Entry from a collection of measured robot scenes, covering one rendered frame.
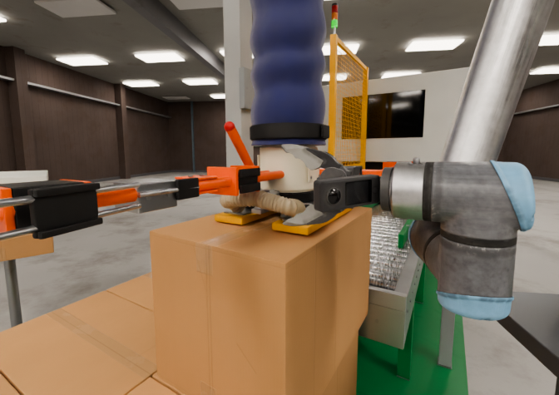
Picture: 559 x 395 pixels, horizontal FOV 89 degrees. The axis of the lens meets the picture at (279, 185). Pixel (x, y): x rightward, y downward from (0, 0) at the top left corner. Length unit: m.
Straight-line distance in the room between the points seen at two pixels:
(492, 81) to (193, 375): 0.86
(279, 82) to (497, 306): 0.62
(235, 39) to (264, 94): 1.66
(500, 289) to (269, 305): 0.36
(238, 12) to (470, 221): 2.25
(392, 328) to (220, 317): 0.78
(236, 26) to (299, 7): 1.64
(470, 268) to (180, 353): 0.66
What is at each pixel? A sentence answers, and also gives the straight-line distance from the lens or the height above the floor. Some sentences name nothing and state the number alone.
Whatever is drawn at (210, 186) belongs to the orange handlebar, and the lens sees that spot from 0.55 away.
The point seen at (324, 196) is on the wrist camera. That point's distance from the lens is 0.41.
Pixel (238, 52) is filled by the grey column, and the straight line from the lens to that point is 2.38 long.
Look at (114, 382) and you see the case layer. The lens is 1.00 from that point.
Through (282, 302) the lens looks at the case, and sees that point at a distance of 0.56.
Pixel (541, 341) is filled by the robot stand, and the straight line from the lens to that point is 0.86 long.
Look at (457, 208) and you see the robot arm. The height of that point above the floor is 1.06.
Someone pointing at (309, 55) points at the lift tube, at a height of 1.38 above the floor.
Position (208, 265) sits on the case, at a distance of 0.65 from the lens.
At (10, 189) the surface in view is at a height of 1.10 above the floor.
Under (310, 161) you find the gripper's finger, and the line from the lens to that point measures 0.50.
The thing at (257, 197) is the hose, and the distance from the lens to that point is 0.68.
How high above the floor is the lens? 1.14
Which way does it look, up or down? 7 degrees down
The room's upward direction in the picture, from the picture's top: straight up
